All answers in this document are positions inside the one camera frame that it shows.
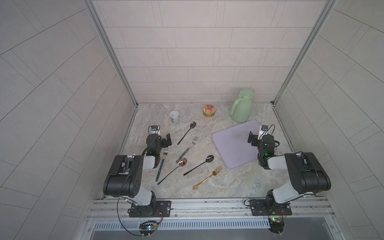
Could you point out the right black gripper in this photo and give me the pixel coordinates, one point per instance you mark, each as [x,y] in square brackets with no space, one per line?
[253,140]

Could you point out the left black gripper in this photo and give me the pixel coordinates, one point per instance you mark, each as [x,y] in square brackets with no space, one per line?
[165,142]

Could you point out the silver fork green handle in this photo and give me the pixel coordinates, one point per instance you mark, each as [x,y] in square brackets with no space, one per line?
[165,153]

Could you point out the iridescent rainbow spoon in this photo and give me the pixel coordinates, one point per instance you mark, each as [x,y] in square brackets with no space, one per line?
[181,163]

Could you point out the silver fork marbled handle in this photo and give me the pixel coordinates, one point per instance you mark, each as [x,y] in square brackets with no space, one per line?
[187,149]

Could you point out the black spoon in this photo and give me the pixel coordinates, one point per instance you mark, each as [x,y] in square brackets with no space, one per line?
[208,159]
[192,125]

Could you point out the gold ornate fork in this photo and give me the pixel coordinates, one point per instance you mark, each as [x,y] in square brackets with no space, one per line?
[214,173]

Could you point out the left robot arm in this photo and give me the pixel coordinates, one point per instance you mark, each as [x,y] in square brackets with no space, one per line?
[125,177]

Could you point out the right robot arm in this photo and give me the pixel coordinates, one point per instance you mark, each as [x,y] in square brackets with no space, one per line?
[306,174]

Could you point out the lilac plastic tray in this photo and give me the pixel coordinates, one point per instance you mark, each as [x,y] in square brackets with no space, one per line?
[232,144]

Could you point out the white printed cup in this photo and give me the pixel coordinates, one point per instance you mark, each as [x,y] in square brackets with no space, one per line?
[174,116]

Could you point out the green thermos jug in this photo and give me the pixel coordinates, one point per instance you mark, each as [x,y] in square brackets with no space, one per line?
[242,106]

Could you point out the gold round tin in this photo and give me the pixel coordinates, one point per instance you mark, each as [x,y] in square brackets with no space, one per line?
[209,111]

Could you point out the right circuit board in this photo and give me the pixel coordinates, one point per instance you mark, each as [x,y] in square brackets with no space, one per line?
[277,225]

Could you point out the circuit board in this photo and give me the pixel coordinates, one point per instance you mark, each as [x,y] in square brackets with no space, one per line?
[149,226]
[277,225]

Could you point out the left circuit board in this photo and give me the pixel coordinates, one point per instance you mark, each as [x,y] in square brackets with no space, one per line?
[149,226]

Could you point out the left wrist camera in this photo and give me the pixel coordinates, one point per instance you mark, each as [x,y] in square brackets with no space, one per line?
[154,129]

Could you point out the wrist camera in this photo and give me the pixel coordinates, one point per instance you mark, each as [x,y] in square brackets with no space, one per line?
[264,128]
[154,129]

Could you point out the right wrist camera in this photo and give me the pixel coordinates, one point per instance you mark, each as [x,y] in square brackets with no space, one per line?
[264,128]

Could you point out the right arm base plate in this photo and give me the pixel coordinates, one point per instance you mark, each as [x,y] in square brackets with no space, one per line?
[261,207]

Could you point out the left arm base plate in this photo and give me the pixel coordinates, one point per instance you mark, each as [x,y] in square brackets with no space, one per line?
[154,210]

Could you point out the aluminium mounting rail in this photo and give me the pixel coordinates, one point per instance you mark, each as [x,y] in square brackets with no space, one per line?
[221,208]

